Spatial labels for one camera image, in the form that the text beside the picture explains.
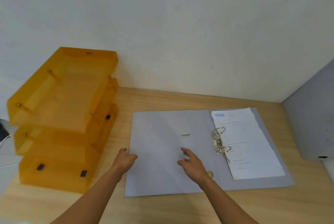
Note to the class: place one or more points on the orange three-tier document tray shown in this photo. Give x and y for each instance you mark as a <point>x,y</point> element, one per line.
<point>65,106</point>

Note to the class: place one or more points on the person's left forearm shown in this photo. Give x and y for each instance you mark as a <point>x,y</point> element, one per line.
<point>91,200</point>

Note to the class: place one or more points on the black object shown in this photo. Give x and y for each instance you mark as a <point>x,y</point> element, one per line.
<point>2,130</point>

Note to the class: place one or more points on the wooden table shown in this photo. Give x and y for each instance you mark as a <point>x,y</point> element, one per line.
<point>161,209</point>

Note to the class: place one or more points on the torn-edge white paper stack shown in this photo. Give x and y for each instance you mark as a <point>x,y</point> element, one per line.
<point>248,140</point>

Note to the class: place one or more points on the person's right hand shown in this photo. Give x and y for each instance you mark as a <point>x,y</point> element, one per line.
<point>195,170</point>

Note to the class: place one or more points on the person's left hand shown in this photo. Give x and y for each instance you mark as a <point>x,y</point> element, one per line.
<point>124,162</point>

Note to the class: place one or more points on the person's right forearm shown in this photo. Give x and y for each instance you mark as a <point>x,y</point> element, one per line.
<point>227,205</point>

